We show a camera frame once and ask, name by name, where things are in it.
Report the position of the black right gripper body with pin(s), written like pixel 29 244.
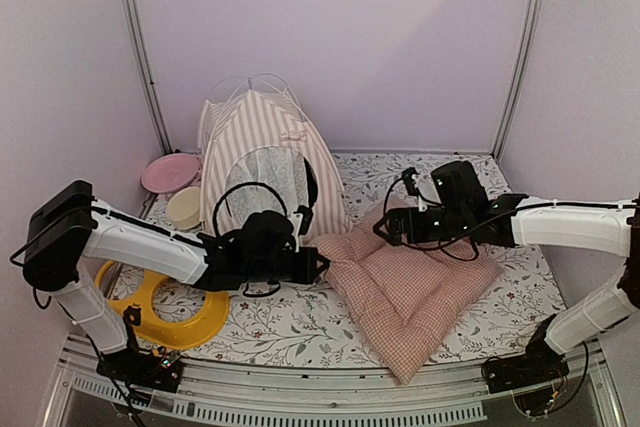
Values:
pixel 452 226

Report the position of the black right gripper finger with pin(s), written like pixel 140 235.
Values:
pixel 388 221
pixel 390 238

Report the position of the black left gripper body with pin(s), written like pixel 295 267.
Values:
pixel 265 272

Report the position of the pink gingham cushion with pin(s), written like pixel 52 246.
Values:
pixel 404 302

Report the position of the cream cat-ear pet bowl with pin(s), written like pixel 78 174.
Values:
pixel 183 209

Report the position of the striped pet tent fabric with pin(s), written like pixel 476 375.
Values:
pixel 257 156

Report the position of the yellow double bowl holder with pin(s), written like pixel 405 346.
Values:
pixel 163 311

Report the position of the white flexible tent pole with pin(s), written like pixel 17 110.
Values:
pixel 227 88

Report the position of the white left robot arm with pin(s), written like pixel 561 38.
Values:
pixel 75 224

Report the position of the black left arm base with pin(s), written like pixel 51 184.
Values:
pixel 161 370

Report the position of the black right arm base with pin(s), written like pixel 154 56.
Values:
pixel 538 364

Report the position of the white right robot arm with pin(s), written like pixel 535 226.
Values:
pixel 608 228

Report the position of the pink bowl behind tent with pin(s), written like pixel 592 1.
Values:
pixel 170 173

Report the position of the front aluminium rail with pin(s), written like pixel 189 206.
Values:
pixel 285 382

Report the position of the right aluminium frame post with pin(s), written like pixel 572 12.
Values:
pixel 516 83

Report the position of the aluminium frame post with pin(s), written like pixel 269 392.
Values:
pixel 147 79
pixel 516 83

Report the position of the left aluminium frame post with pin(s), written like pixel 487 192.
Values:
pixel 147 79

